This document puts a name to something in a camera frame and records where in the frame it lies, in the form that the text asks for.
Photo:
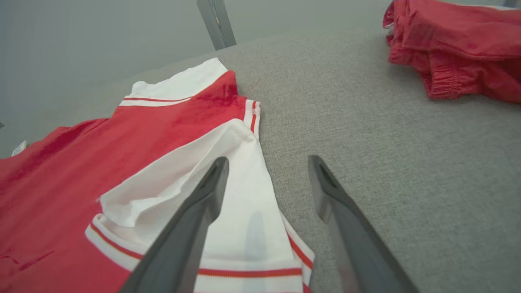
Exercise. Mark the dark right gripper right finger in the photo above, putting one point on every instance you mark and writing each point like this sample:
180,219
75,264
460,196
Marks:
362,260

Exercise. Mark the grey partition post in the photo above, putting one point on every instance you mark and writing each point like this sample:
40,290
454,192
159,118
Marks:
207,20
226,22

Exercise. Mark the red white basketball jersey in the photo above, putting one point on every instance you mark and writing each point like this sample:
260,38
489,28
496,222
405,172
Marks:
81,183

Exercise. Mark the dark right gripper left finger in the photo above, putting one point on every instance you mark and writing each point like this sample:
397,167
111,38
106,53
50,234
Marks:
175,256

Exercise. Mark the red shorts white hem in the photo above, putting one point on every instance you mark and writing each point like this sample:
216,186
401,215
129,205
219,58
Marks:
460,44

